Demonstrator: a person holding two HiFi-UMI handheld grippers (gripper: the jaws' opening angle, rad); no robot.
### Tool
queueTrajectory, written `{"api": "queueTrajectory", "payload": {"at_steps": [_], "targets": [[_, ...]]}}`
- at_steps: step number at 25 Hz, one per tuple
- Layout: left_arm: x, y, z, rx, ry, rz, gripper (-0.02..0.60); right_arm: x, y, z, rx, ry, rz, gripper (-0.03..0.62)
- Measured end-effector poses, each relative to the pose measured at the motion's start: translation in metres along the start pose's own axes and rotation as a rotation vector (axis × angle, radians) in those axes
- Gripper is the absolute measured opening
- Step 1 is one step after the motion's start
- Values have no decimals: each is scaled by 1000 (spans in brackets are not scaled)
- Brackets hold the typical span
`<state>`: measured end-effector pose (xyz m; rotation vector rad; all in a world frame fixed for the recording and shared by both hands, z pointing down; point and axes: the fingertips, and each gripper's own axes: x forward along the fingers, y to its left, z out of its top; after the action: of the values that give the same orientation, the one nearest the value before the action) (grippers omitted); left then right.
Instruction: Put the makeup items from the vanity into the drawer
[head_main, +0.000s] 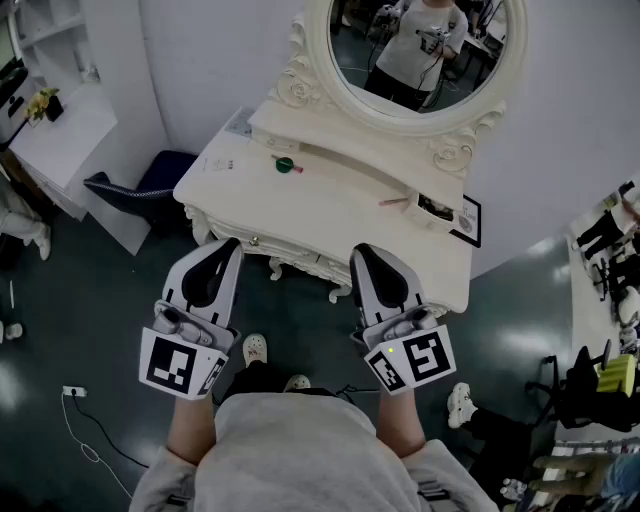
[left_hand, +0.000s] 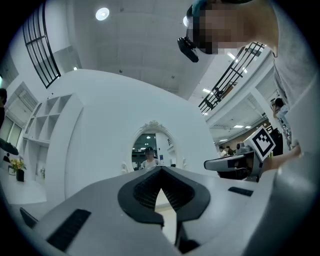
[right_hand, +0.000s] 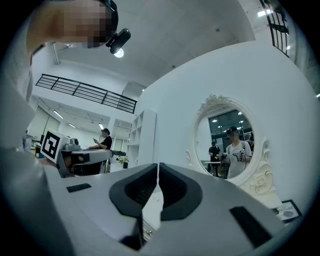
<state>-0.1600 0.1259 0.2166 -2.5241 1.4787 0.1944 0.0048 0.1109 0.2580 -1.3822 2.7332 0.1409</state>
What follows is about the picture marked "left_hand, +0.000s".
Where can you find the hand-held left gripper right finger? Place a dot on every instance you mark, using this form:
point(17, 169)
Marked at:
point(225, 212)

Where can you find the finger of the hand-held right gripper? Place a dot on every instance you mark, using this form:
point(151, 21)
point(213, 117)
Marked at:
point(220, 163)

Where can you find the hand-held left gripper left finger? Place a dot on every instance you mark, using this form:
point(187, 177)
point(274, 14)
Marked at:
point(100, 212)

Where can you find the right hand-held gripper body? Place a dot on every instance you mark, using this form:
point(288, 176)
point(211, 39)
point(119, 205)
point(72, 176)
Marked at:
point(262, 145)

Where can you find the person's right forearm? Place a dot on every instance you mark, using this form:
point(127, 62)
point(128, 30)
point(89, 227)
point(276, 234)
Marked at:
point(277, 160)

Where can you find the oval white ornate mirror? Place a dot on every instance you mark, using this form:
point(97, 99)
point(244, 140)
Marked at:
point(150, 142)

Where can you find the black metal railing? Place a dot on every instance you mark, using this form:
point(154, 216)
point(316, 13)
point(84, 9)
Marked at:
point(40, 50)
point(230, 75)

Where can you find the person's grey shirt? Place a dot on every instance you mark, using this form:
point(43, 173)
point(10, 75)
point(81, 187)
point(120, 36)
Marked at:
point(300, 75)

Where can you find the white side table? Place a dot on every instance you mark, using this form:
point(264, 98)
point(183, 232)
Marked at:
point(17, 190)

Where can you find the yellow flowers in black pot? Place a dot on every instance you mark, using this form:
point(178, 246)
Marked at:
point(18, 166)

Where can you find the white shelf unit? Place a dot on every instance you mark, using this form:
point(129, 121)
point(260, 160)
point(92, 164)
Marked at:
point(52, 130)

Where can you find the person's head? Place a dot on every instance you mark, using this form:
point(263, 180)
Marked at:
point(240, 25)

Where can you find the round ceiling light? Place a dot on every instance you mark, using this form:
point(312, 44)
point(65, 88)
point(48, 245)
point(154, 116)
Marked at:
point(102, 13)

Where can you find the black head-mounted camera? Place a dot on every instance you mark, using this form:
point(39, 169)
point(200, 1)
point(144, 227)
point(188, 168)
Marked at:
point(188, 48)

